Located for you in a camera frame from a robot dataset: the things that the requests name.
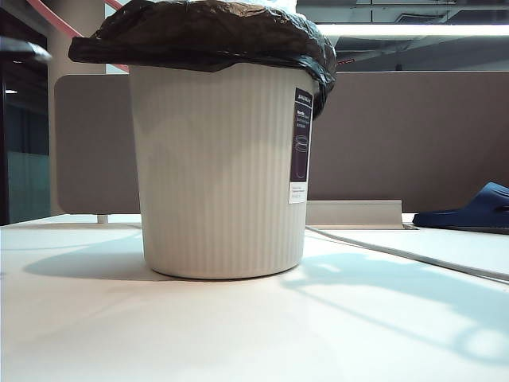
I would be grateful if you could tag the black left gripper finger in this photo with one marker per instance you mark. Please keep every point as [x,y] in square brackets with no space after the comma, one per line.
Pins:
[20,48]

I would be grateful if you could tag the black garbage bag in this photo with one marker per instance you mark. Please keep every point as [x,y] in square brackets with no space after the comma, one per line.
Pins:
[199,32]

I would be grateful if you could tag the white ribbed trash can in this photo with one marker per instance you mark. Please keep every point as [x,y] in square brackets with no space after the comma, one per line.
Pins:
[214,179]

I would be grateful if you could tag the dark trash can label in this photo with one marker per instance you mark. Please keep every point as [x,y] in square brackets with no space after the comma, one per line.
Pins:
[301,151]

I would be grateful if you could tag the grey rounded desk partition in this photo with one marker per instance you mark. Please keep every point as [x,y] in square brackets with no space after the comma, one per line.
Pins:
[91,143]

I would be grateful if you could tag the brown desk partition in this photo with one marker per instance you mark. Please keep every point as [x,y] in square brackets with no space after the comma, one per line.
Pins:
[397,135]

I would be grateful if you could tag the ceiling light strip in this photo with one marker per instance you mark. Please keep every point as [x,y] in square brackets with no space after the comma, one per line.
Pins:
[417,30]

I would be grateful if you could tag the navy blue rubber slipper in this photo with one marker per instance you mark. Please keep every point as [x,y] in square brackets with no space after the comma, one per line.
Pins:
[477,211]

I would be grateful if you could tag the white partition support post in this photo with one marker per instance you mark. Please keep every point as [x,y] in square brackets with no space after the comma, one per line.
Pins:
[102,218]

